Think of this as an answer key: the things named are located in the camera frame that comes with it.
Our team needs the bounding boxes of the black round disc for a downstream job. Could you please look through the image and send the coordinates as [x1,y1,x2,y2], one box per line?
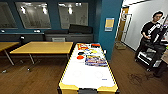
[77,50,86,56]

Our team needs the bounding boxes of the orange round disc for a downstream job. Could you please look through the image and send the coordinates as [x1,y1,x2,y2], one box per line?
[76,55,86,61]

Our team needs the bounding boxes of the yellow round disc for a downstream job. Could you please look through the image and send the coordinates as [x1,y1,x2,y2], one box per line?
[90,49,100,55]

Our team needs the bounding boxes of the red and black flat object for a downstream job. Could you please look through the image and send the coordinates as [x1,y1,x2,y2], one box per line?
[90,43,102,48]

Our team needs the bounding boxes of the yellow air hockey table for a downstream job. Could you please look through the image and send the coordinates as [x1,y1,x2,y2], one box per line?
[58,42,120,94]

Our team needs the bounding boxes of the yellow pillar sign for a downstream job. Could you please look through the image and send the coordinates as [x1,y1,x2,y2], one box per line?
[104,17,115,32]

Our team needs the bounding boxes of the interior glass window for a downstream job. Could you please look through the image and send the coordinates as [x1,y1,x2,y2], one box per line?
[14,2,53,30]
[58,2,89,30]
[0,2,18,29]

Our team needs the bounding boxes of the wicker basket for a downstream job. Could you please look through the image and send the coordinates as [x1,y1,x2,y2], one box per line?
[114,41,127,50]

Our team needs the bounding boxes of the long wooden table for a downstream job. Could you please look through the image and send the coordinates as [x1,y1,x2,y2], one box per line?
[0,41,20,74]
[9,41,74,72]

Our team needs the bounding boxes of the black wheeled cart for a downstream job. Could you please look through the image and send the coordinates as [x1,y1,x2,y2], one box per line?
[134,19,168,78]

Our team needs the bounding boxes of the person in dark jacket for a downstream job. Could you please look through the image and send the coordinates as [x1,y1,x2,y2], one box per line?
[139,10,166,48]

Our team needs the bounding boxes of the black floor cables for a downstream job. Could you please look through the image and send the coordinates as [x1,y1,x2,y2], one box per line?
[127,72,154,86]

